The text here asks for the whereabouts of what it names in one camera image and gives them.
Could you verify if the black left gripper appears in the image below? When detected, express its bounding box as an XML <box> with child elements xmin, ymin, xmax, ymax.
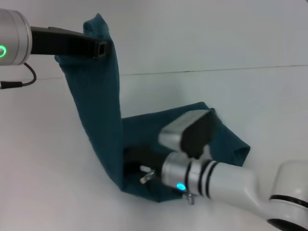
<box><xmin>30</xmin><ymin>26</ymin><xmax>113</xmax><ymax>61</ymax></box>

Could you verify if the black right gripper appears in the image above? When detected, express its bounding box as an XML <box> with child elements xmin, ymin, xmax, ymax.
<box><xmin>124</xmin><ymin>143</ymin><xmax>167</xmax><ymax>184</ymax></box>

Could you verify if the teal T-shirt with FREE print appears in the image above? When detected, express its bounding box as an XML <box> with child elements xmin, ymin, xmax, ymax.
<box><xmin>54</xmin><ymin>13</ymin><xmax>251</xmax><ymax>204</ymax></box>

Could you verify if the knurled silver right clamp screw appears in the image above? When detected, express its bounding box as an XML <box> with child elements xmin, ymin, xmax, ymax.
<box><xmin>181</xmin><ymin>192</ymin><xmax>196</xmax><ymax>206</ymax></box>

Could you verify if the silver right arm cable connector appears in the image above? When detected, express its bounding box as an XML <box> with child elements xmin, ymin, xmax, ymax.
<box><xmin>140</xmin><ymin>165</ymin><xmax>157</xmax><ymax>185</ymax></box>

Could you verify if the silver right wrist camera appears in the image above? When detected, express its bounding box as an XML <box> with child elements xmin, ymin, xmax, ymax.
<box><xmin>158</xmin><ymin>107</ymin><xmax>219</xmax><ymax>160</ymax></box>

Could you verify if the left arm cable with connector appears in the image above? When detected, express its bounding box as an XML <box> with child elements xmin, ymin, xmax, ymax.
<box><xmin>0</xmin><ymin>62</ymin><xmax>37</xmax><ymax>90</ymax></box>

